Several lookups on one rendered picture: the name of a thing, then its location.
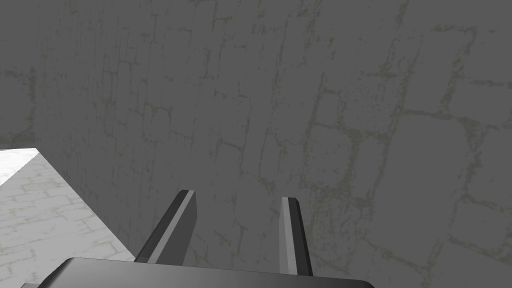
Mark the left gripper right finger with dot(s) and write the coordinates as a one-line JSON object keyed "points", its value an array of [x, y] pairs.
{"points": [[292, 240]]}

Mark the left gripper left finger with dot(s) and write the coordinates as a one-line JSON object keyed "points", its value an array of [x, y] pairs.
{"points": [[172, 232]]}

